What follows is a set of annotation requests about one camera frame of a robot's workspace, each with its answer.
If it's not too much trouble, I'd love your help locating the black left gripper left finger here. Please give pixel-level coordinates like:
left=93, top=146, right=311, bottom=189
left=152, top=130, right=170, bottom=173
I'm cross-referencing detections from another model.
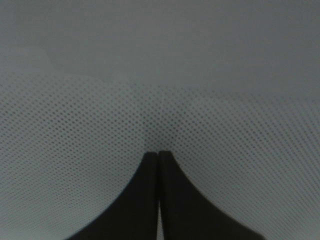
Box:
left=68, top=152, right=159, bottom=240

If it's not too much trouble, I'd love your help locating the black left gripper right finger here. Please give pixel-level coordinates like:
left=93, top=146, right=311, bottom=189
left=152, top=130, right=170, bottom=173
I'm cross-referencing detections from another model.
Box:
left=158, top=151, right=264, bottom=240

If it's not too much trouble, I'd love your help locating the white microwave door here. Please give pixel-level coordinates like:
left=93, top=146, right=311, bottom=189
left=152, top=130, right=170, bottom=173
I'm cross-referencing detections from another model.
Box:
left=0, top=0, right=320, bottom=240

